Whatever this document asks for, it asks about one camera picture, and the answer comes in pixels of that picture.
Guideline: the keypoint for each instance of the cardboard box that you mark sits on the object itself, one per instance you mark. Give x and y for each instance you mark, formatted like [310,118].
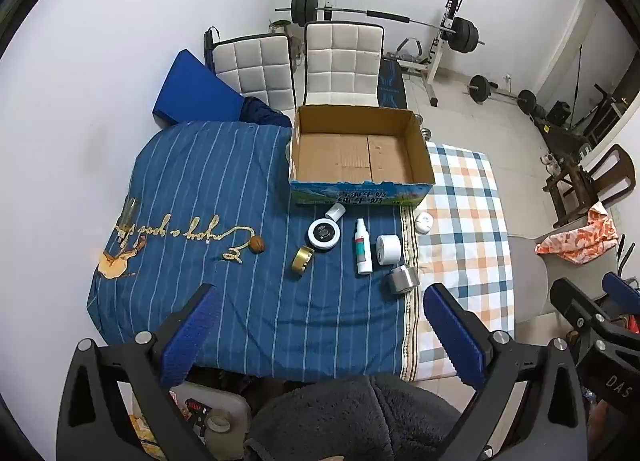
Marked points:
[350,156]

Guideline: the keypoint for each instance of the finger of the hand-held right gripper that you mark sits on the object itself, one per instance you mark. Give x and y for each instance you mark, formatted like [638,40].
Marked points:
[622,291]
[575,303]

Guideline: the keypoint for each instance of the clear glass bottle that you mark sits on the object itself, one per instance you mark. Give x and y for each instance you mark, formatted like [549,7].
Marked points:
[127,218]

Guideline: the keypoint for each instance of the white egg-shaped case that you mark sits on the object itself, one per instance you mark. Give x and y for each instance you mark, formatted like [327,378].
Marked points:
[424,222]

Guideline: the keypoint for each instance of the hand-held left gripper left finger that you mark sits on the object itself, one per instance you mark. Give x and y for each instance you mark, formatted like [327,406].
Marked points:
[192,336]

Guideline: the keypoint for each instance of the dark wooden chair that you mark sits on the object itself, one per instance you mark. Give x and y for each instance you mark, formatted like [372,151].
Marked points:
[607,176]

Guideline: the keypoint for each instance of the orange patterned cloth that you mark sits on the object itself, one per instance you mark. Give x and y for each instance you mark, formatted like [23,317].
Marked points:
[575,241]

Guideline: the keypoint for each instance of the grey plastic chair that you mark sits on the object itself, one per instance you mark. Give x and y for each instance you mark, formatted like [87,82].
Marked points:
[530,281]

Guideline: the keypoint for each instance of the gold round tin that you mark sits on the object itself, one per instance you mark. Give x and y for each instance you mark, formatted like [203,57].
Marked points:
[302,261]

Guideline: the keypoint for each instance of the translucent plastic jug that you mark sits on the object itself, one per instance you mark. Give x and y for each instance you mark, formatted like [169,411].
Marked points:
[220,421]

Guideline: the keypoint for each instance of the white barbell rack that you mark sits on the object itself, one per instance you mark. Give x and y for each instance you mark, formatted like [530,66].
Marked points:
[442,56]

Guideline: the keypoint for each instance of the silver metal jar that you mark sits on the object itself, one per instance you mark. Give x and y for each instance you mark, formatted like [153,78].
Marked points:
[402,279]

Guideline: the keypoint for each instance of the brown walnut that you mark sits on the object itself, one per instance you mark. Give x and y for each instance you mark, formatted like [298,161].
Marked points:
[256,244]

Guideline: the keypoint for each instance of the white cream jar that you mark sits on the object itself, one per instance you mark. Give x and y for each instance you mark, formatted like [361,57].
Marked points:
[389,249]

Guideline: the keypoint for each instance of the blue foam mat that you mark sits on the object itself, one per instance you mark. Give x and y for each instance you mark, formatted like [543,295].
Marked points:
[192,91]

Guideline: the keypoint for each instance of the small white cylindrical bottle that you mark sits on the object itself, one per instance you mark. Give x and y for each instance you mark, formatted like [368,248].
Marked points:
[335,211]

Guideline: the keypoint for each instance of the black weight bench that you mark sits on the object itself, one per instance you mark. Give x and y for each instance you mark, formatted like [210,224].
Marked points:
[560,136]

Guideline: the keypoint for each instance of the blue striped blanket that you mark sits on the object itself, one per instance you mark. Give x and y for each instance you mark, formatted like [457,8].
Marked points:
[210,181]

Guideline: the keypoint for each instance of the dark blue garment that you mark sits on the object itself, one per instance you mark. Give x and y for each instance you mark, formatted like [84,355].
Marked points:
[262,113]

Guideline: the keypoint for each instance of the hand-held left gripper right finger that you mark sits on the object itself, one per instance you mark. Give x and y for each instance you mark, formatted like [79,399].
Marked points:
[452,336]

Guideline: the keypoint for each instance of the black bench pad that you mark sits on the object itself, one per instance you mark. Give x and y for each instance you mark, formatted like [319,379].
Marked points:
[391,83]

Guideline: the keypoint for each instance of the plaid blanket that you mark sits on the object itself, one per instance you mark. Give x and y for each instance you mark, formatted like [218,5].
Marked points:
[465,251]

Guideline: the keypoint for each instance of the white jar with black lid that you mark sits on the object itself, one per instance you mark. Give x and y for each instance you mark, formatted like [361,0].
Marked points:
[323,233]

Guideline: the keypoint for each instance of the long barbell with black plates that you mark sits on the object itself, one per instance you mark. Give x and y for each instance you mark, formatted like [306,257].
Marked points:
[385,15]

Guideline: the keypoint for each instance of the white padded chair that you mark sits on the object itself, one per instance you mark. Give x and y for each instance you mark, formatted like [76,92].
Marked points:
[342,61]
[255,66]

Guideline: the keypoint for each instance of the white spray bottle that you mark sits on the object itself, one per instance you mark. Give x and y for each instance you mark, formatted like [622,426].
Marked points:
[363,253]

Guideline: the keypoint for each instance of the black fleece clothing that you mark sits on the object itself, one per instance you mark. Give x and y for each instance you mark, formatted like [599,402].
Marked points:
[350,416]

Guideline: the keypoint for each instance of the short barbell with black plates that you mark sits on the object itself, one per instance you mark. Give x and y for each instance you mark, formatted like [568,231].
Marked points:
[480,87]

